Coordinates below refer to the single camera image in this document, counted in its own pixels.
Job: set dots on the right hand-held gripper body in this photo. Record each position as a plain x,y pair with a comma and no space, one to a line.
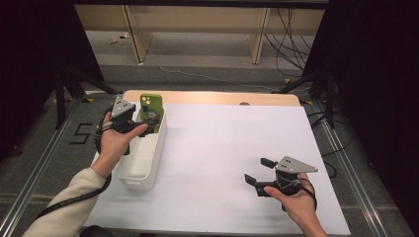
293,164

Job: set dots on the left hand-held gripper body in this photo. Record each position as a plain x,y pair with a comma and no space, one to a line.
122,107

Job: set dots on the green patterned phone case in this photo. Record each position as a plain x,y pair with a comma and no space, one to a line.
153,105

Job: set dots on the white plastic storage box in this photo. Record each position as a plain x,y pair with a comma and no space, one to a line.
140,164

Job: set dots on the person's right hand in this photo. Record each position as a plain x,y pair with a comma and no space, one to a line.
298,205

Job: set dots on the person's left hand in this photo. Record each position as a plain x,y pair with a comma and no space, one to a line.
113,148

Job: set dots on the yellow tape piece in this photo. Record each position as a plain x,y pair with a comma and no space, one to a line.
287,80
308,102
90,100

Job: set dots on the black tripod stand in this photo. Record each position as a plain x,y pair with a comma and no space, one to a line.
329,98
60,98

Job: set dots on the small white adapter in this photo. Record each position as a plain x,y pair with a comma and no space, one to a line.
125,35
112,40

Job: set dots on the light wooden table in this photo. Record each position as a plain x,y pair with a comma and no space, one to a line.
214,97

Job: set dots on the black curtain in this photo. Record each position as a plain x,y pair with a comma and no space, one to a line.
378,82
33,65

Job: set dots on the beige wooden desk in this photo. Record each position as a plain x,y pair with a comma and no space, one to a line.
197,19

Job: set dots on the aluminium floor rail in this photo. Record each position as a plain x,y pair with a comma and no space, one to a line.
36,171
349,171

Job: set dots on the black frame bar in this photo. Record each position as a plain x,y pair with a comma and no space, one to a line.
197,3

